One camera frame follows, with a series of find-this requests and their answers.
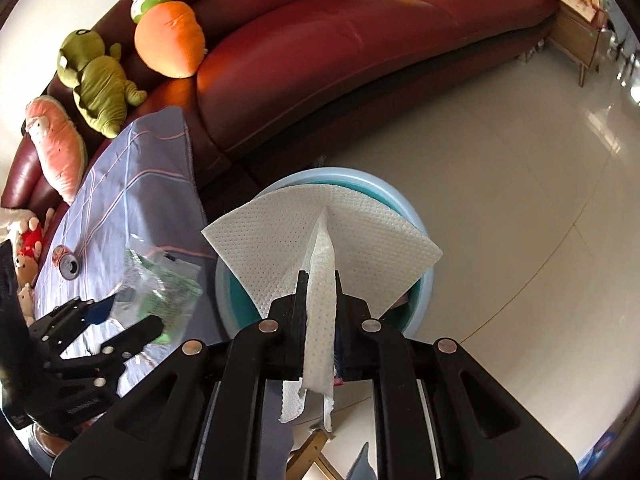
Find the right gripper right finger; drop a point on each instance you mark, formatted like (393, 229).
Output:
(438, 413)

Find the green dinosaur plush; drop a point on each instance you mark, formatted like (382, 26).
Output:
(101, 89)

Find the white paper towel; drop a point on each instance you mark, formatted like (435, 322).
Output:
(345, 241)

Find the pink plush pillow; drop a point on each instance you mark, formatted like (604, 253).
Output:
(60, 148)

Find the brown teddy bear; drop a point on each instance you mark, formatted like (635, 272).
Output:
(26, 269)

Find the wooden side table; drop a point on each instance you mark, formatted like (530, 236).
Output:
(576, 32)

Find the clear plastic green-print bag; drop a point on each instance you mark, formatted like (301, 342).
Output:
(156, 283)

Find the red cola can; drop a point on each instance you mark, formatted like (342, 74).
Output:
(66, 262)

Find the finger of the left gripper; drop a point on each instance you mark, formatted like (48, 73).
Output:
(65, 323)
(132, 341)

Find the orange carrot plush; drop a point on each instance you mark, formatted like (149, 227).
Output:
(168, 38)

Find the teal plastic trash bucket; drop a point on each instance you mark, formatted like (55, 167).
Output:
(236, 308)

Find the plaid grey tablecloth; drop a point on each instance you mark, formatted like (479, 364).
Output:
(140, 190)

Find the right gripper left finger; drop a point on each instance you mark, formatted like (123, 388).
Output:
(198, 415)

